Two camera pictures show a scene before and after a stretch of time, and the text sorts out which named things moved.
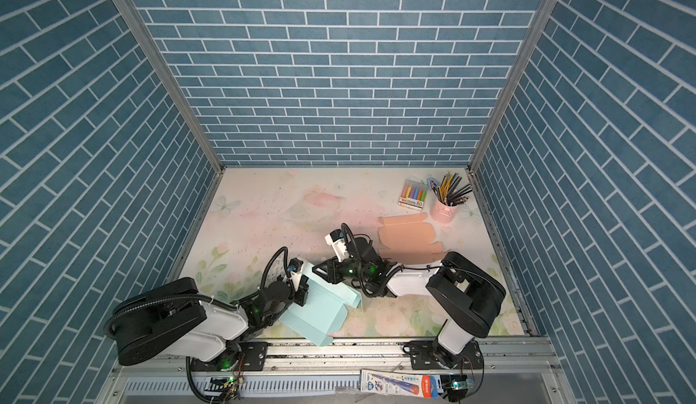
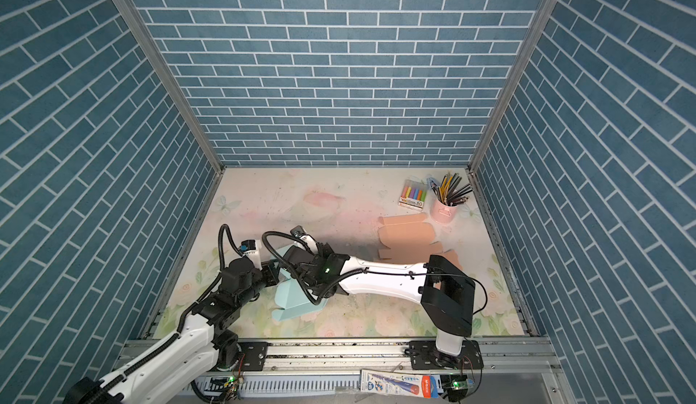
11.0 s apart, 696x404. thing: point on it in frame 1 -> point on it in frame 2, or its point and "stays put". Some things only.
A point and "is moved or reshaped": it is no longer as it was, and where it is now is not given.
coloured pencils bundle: [449, 192] stays put
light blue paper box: [325, 311] is moved or reshaped
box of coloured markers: [413, 194] stays put
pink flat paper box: [407, 239] stays put
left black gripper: [303, 293] -> [271, 273]
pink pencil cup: [442, 213] stays put
